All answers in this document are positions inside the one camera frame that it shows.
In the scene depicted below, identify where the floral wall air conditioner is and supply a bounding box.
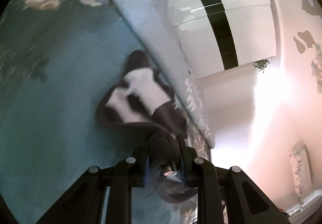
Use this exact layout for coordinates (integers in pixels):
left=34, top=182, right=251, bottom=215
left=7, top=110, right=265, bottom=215
left=289, top=140, right=312, bottom=198

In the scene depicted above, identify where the dark grey fleece garment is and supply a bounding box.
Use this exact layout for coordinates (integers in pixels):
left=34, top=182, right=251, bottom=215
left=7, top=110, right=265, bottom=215
left=96, top=50, right=198, bottom=204

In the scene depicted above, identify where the teal floral bed blanket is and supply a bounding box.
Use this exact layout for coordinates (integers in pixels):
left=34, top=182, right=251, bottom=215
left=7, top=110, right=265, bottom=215
left=1, top=0, right=140, bottom=223

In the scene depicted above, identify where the light blue daisy quilt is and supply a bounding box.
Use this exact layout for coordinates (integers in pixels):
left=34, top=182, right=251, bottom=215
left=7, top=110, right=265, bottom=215
left=112, top=0, right=215, bottom=148

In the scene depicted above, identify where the white wardrobe with black stripe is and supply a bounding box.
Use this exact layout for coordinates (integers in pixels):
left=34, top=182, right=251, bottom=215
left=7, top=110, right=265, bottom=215
left=168, top=0, right=277, bottom=79

